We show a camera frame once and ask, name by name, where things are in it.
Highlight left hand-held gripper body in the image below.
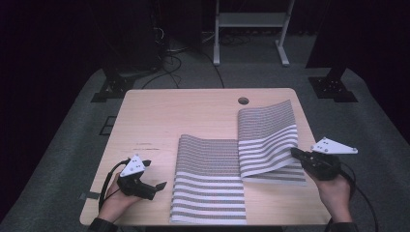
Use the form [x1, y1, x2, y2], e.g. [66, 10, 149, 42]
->
[116, 154, 158, 198]

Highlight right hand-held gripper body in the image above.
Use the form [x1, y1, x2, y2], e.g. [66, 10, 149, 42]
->
[302, 136, 359, 182]

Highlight striped towel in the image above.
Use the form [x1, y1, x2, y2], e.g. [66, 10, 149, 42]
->
[237, 99, 302, 179]

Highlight stack of striped towels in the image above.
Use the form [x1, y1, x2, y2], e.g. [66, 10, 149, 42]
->
[169, 133, 249, 225]

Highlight person's left hand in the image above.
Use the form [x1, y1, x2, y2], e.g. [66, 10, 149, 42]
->
[98, 173, 143, 223]

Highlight person's right hand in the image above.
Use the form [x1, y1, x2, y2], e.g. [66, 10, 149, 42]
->
[306, 170, 354, 224]

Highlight grey tape strip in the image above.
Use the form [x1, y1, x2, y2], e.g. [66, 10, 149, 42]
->
[78, 190, 102, 201]

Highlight dark floor plate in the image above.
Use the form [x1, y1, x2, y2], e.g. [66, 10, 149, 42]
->
[99, 115, 118, 136]

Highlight black stand base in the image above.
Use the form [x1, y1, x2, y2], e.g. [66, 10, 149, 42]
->
[90, 66, 137, 103]
[307, 66, 359, 103]

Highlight white metal stand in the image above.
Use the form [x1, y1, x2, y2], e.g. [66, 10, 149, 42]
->
[212, 0, 299, 68]

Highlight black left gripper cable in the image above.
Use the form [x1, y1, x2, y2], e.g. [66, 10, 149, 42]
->
[98, 158, 132, 211]

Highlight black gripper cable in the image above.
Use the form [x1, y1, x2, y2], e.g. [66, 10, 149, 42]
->
[98, 158, 132, 211]
[339, 162, 379, 232]

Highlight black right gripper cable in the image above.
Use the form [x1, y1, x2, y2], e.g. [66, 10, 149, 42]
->
[339, 162, 379, 232]

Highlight black floor cable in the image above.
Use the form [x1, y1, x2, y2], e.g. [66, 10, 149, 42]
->
[140, 53, 183, 90]
[198, 50, 226, 89]

